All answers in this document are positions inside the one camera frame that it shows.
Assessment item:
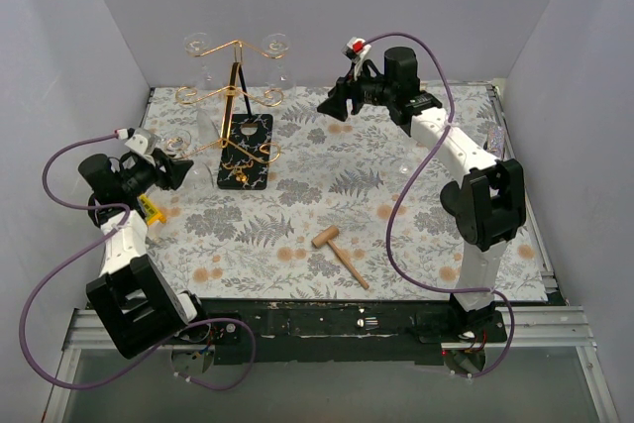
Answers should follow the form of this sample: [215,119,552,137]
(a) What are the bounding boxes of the gold wire wine glass rack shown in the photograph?
[174,40,291,173]

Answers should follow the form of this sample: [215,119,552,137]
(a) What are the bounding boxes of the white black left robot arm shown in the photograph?
[78,149,211,359]

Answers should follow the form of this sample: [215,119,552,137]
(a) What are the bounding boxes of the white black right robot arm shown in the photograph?
[317,38,526,342]

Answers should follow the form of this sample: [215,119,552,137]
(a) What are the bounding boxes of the black marbled rack base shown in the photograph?
[217,114,273,191]

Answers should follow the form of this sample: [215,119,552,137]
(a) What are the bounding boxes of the wooden toy mallet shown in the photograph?
[311,225,370,290]

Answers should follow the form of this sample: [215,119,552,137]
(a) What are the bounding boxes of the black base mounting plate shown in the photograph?
[202,298,510,366]

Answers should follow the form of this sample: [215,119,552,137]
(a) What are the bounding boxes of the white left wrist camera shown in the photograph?
[125,128,159,159]

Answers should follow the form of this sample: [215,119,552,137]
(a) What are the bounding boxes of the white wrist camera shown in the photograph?
[125,128,159,159]
[343,37,371,78]

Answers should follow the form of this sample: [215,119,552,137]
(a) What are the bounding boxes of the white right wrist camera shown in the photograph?
[343,37,371,78]

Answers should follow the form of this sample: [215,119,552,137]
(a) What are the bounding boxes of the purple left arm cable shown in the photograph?
[19,130,258,390]

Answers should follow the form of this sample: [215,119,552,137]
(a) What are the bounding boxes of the aluminium frame rail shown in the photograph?
[440,306,599,351]

